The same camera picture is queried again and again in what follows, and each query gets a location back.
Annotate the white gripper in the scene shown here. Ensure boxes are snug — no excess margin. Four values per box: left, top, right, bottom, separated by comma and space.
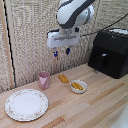
46, 27, 81, 59

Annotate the black air fryer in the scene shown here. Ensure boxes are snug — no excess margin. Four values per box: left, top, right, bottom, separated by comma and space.
87, 28, 128, 80

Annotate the orange block with white stripes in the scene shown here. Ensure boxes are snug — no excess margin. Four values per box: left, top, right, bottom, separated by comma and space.
57, 73, 70, 84

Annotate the pink cup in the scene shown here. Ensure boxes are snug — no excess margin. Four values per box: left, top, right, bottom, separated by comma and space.
37, 70, 51, 91

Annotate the orange food stick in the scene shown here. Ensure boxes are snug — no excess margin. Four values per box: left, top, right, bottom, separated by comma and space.
71, 81, 82, 91
75, 81, 85, 90

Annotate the small white bowl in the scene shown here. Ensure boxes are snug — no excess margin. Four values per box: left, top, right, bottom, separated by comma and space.
69, 79, 89, 95

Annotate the white patterned plate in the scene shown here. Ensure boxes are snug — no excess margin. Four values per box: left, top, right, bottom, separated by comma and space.
4, 88, 50, 122

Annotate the black cable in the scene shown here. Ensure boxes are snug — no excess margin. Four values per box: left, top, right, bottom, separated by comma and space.
79, 12, 128, 37

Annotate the black vertical wall strip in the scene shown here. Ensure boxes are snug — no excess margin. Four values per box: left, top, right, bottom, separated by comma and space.
2, 0, 16, 86

